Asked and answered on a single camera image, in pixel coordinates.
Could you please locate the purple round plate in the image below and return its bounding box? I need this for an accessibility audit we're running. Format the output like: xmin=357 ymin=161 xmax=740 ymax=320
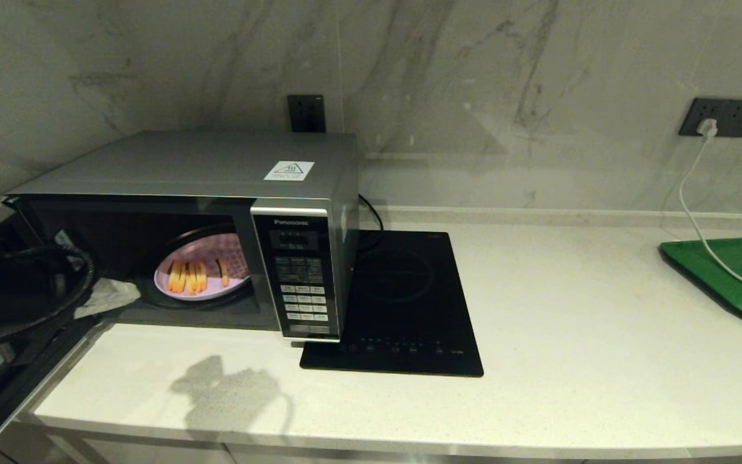
xmin=153 ymin=232 xmax=253 ymax=302

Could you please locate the silver Panasonic microwave oven body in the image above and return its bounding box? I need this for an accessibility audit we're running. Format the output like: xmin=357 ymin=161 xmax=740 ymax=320
xmin=7 ymin=131 xmax=360 ymax=342

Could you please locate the white warning sticker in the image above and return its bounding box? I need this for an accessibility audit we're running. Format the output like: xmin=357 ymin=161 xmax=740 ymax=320
xmin=264 ymin=160 xmax=315 ymax=182

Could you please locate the black induction cooktop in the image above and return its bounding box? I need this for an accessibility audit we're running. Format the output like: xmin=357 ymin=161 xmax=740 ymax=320
xmin=300 ymin=230 xmax=484 ymax=378

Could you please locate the small black wall socket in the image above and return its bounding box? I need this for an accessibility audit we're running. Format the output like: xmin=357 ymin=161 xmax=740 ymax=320
xmin=288 ymin=94 xmax=327 ymax=133

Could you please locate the white power cable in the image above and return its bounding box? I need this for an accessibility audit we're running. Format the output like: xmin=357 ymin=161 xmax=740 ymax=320
xmin=677 ymin=138 xmax=742 ymax=296

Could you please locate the wide black wall socket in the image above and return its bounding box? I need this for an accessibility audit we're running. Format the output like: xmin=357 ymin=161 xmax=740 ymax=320
xmin=679 ymin=97 xmax=742 ymax=138

